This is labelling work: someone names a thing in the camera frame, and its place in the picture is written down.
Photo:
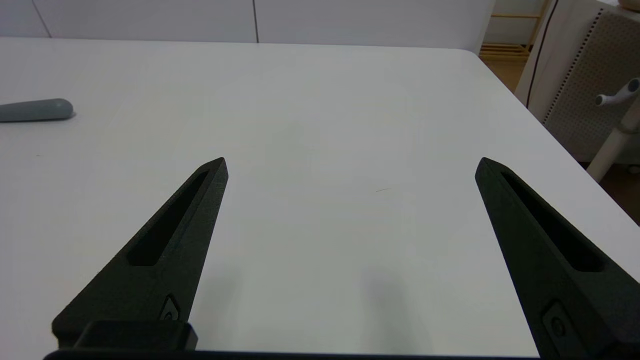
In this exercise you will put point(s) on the light wooden shelf rack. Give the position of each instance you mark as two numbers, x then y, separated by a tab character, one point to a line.
510	30

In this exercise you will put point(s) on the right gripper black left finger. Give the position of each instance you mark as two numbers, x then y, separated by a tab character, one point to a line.
165	280

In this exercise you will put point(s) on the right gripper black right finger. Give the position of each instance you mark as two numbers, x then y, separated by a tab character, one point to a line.
540	260

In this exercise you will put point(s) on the white height adjustable desk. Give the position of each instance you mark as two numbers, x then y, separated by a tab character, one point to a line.
612	147

